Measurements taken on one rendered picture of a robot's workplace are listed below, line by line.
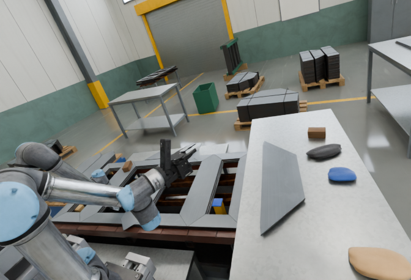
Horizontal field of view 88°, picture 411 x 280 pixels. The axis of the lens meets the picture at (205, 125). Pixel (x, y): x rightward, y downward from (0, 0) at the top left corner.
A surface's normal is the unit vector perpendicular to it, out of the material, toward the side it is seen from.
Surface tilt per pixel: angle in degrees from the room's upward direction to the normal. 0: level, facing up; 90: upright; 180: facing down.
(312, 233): 0
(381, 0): 90
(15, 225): 80
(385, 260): 5
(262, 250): 0
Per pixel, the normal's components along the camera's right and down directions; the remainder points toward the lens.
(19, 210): 0.59, 0.04
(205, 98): -0.22, 0.47
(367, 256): -0.24, -0.94
